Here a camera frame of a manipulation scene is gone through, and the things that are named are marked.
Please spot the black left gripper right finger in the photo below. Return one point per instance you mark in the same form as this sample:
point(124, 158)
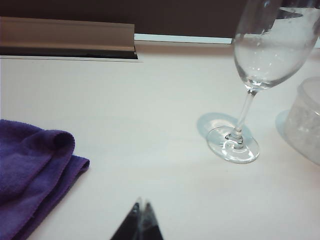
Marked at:
point(151, 225)

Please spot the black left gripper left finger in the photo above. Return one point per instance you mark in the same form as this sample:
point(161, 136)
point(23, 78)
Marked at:
point(130, 225)

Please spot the round clear plastic ice container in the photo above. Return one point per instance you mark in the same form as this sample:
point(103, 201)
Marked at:
point(305, 130)

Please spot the clear stemmed wine glass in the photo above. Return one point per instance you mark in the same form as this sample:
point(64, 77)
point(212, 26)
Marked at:
point(265, 60)

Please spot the purple microfibre cloth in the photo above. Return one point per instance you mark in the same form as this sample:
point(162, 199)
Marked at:
point(30, 170)

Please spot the white adjoining desk surface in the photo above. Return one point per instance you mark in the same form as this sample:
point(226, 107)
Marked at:
point(182, 38)

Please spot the large brown desk partition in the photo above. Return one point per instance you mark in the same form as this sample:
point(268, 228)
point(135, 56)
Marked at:
point(150, 15)

